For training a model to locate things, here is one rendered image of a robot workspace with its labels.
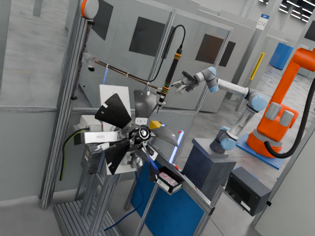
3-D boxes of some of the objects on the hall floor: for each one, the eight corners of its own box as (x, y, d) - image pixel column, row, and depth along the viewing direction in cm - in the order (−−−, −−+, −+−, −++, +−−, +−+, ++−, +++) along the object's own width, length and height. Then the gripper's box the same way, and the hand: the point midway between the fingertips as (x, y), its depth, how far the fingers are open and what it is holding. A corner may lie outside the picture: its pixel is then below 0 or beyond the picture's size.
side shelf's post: (73, 202, 288) (92, 133, 256) (77, 201, 290) (96, 132, 258) (75, 205, 285) (94, 135, 253) (78, 204, 287) (98, 135, 256)
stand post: (77, 218, 270) (107, 113, 226) (86, 216, 276) (116, 113, 232) (78, 222, 267) (109, 116, 223) (87, 220, 273) (119, 116, 229)
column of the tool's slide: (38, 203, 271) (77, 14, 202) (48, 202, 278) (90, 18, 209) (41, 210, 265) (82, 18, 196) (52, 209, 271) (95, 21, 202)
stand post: (86, 237, 255) (112, 154, 220) (95, 234, 261) (122, 153, 226) (88, 241, 252) (114, 158, 217) (97, 238, 258) (124, 157, 223)
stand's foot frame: (52, 211, 269) (54, 204, 266) (96, 202, 298) (98, 196, 295) (76, 266, 227) (78, 260, 224) (124, 249, 256) (127, 243, 253)
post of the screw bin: (130, 246, 261) (157, 178, 231) (131, 245, 264) (159, 177, 233) (132, 249, 260) (160, 180, 229) (133, 247, 262) (162, 179, 232)
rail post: (123, 208, 303) (145, 148, 273) (126, 207, 305) (148, 147, 276) (125, 210, 300) (147, 150, 270) (128, 210, 303) (151, 150, 273)
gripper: (202, 88, 218) (178, 100, 216) (193, 79, 229) (170, 90, 227) (200, 79, 212) (176, 92, 210) (191, 70, 223) (168, 82, 221)
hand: (173, 88), depth 217 cm, fingers open, 8 cm apart
